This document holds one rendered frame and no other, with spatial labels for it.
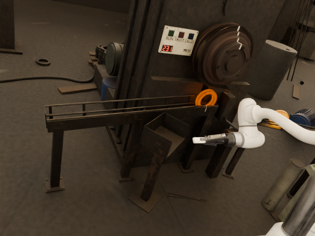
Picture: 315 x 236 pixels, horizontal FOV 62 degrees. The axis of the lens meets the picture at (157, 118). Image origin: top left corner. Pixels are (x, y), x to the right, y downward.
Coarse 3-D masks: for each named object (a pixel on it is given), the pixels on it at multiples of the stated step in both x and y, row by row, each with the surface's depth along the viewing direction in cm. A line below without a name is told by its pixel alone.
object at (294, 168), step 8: (296, 160) 211; (288, 168) 210; (296, 168) 204; (304, 168) 206; (280, 176) 217; (288, 176) 210; (296, 176) 208; (280, 184) 216; (288, 184) 213; (272, 192) 223; (280, 192) 218; (264, 200) 231; (272, 200) 224; (280, 200) 224; (272, 208) 228
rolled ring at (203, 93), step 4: (204, 92) 201; (208, 92) 202; (212, 92) 204; (200, 96) 202; (212, 96) 209; (216, 96) 208; (196, 100) 204; (200, 100) 204; (212, 100) 211; (216, 100) 211; (196, 104) 206; (200, 104) 207; (208, 104) 212; (212, 104) 212
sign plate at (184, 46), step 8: (168, 32) 172; (176, 32) 174; (184, 32) 177; (192, 32) 179; (168, 40) 176; (176, 40) 178; (184, 40) 180; (192, 40) 183; (160, 48) 177; (168, 48) 179; (176, 48) 182; (184, 48) 184; (192, 48) 187
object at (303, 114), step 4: (296, 112) 363; (300, 112) 358; (304, 112) 362; (308, 112) 364; (312, 112) 369; (292, 116) 355; (296, 116) 350; (300, 116) 348; (304, 116) 347; (308, 116) 352; (312, 116) 356; (292, 120) 355; (296, 120) 351; (300, 120) 347; (304, 120) 344; (308, 120) 345; (312, 120) 356; (304, 124) 345; (308, 124) 343; (312, 124) 357
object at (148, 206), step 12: (156, 120) 174; (168, 120) 182; (144, 132) 162; (156, 132) 179; (168, 132) 182; (180, 132) 180; (144, 144) 165; (156, 144) 161; (168, 144) 156; (156, 156) 181; (156, 168) 185; (144, 192) 200; (144, 204) 200
